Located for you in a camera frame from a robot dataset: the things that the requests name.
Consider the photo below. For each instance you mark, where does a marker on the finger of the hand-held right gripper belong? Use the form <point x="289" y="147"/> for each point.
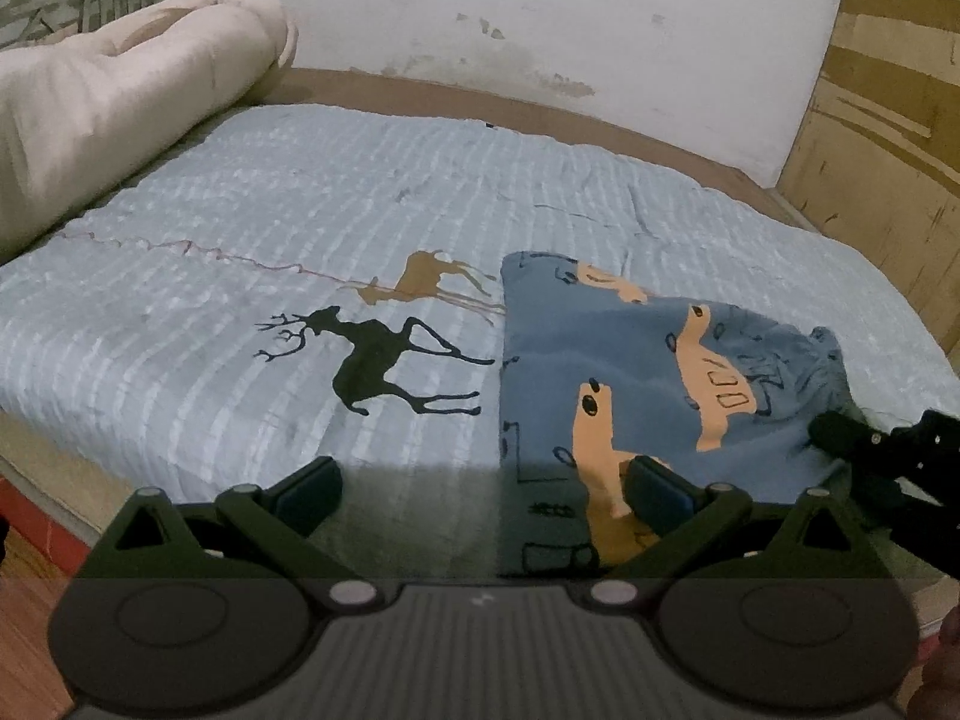
<point x="829" y="431"/>
<point x="934" y="431"/>

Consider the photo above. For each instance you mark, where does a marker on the wooden wardrobe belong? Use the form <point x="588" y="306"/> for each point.
<point x="885" y="90"/>

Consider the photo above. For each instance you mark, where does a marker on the beige rolled quilt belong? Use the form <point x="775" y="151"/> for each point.
<point x="97" y="112"/>

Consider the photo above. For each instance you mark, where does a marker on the brown bed frame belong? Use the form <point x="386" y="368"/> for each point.
<point x="600" y="127"/>

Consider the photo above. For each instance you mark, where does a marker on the blue printed pants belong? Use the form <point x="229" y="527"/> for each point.
<point x="637" y="360"/>

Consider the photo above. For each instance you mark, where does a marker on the grey mattress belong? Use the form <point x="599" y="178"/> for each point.
<point x="60" y="465"/>

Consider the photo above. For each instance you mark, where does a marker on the light blue deer-print blanket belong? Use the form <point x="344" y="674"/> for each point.
<point x="225" y="255"/>

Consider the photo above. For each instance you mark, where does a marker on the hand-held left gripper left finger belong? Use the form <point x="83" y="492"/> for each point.
<point x="307" y="495"/>

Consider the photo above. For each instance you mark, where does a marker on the red bed base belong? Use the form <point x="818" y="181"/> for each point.
<point x="37" y="514"/>

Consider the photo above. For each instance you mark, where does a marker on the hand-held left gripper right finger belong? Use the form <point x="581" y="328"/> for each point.
<point x="660" y="493"/>

